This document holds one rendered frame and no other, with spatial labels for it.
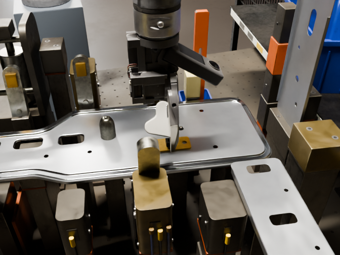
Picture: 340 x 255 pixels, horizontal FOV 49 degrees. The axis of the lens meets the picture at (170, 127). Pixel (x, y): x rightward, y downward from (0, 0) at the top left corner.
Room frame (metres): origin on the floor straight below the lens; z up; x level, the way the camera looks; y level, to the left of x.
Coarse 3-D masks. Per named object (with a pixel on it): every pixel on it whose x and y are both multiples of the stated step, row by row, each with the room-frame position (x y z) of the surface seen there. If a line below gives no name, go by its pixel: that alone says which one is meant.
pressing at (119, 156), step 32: (64, 128) 0.64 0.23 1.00; (96, 128) 0.64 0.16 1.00; (128, 128) 0.64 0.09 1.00; (192, 128) 0.64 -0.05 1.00; (224, 128) 0.64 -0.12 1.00; (256, 128) 0.64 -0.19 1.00; (0, 160) 0.53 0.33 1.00; (32, 160) 0.53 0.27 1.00; (64, 160) 0.53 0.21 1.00; (96, 160) 0.53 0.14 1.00; (128, 160) 0.53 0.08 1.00; (160, 160) 0.53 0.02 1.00; (192, 160) 0.53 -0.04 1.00; (224, 160) 0.54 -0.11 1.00
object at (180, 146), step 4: (160, 140) 0.59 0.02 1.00; (164, 140) 0.59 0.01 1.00; (168, 140) 0.58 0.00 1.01; (180, 140) 0.59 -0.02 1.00; (184, 140) 0.59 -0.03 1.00; (188, 140) 0.59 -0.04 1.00; (160, 144) 0.58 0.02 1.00; (164, 144) 0.58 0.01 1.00; (168, 144) 0.57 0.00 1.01; (180, 144) 0.58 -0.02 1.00; (184, 144) 0.58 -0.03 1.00; (188, 144) 0.58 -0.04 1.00; (160, 148) 0.57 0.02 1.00; (164, 148) 0.57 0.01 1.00; (168, 148) 0.57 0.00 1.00; (176, 148) 0.57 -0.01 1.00; (180, 148) 0.57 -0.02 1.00; (184, 148) 0.57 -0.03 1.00; (188, 148) 0.57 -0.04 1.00
